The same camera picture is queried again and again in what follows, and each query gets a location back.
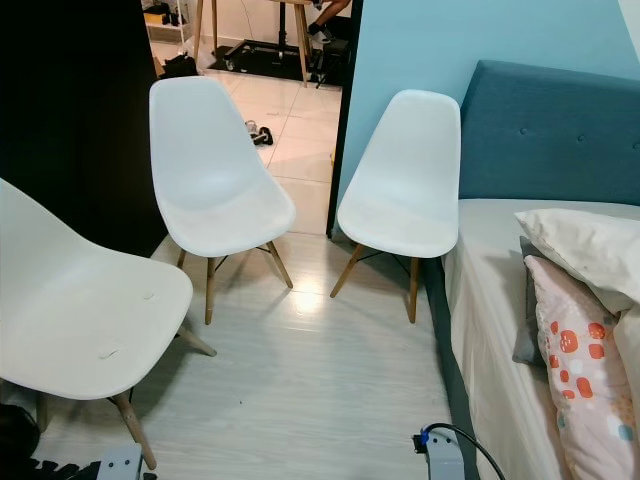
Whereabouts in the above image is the black wheeled stand base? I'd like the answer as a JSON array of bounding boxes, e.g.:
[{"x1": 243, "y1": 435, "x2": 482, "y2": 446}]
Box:
[{"x1": 222, "y1": 38, "x2": 329, "y2": 85}]

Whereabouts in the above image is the wooden desk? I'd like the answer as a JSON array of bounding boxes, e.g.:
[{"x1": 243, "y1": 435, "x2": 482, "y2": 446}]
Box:
[{"x1": 192, "y1": 0, "x2": 317, "y2": 87}]

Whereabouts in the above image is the black round object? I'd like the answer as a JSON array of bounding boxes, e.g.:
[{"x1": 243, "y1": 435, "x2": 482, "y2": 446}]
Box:
[{"x1": 0, "y1": 404, "x2": 42, "y2": 468}]

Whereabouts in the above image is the white storage shelf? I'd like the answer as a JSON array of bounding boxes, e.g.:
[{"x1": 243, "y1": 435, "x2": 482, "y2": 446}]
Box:
[{"x1": 142, "y1": 0, "x2": 191, "y2": 47}]

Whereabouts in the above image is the white chair beside bed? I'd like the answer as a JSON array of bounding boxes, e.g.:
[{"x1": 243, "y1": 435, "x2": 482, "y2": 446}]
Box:
[{"x1": 329, "y1": 89, "x2": 463, "y2": 325}]

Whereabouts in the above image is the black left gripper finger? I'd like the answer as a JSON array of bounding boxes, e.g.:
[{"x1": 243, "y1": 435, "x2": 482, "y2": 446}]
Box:
[{"x1": 28, "y1": 459, "x2": 99, "y2": 480}]

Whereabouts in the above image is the white chair with worn seat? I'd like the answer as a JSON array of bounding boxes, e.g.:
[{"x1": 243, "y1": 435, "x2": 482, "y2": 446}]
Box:
[{"x1": 148, "y1": 77, "x2": 299, "y2": 327}]

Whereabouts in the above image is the large white plastic chair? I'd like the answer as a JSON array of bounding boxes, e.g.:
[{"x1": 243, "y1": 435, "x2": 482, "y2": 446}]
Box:
[{"x1": 0, "y1": 179, "x2": 219, "y2": 471}]

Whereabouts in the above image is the grey pillow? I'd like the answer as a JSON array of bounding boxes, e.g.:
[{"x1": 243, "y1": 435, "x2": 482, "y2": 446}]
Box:
[{"x1": 512, "y1": 237, "x2": 551, "y2": 367}]

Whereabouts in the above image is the white pillow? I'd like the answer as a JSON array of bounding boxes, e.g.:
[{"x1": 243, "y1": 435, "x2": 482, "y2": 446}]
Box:
[{"x1": 515, "y1": 208, "x2": 640, "y2": 307}]

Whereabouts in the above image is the teal upholstered headboard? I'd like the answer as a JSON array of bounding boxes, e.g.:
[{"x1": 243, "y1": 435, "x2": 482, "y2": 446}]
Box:
[{"x1": 458, "y1": 60, "x2": 640, "y2": 207}]

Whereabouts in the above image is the person's leg with sneaker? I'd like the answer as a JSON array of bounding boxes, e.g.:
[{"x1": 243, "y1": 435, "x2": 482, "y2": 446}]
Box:
[{"x1": 307, "y1": 0, "x2": 354, "y2": 47}]

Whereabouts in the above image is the pink patterned pillow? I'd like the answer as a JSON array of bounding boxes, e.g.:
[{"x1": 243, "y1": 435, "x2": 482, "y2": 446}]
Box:
[{"x1": 524, "y1": 255, "x2": 640, "y2": 480}]

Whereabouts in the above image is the bed with beige sheet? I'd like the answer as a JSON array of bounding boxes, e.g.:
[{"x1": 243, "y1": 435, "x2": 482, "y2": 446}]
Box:
[{"x1": 422, "y1": 198, "x2": 640, "y2": 480}]

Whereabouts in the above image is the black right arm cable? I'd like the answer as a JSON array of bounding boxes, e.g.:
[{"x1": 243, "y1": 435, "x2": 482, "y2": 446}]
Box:
[{"x1": 424, "y1": 422, "x2": 507, "y2": 480}]

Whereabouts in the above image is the dark brown wardrobe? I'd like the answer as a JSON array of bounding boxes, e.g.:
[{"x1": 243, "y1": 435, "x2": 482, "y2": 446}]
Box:
[{"x1": 0, "y1": 0, "x2": 170, "y2": 260}]

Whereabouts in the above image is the small black floor toy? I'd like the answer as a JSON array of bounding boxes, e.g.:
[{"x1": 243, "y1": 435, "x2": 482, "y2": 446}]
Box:
[{"x1": 244, "y1": 120, "x2": 274, "y2": 147}]

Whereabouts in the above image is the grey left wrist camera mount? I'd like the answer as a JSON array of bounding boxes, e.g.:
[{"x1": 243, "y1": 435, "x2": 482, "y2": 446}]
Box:
[{"x1": 94, "y1": 444, "x2": 147, "y2": 480}]

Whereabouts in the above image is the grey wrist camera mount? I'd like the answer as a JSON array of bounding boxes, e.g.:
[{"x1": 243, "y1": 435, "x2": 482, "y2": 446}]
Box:
[
  {"x1": 94, "y1": 444, "x2": 147, "y2": 480},
  {"x1": 412, "y1": 427, "x2": 467, "y2": 480}
]

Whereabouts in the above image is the black bag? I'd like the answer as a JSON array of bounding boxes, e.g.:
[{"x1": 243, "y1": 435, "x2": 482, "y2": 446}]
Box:
[{"x1": 160, "y1": 54, "x2": 199, "y2": 80}]

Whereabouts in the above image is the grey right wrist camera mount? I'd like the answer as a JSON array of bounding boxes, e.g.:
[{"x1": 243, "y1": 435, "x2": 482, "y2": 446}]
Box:
[{"x1": 412, "y1": 427, "x2": 467, "y2": 480}]

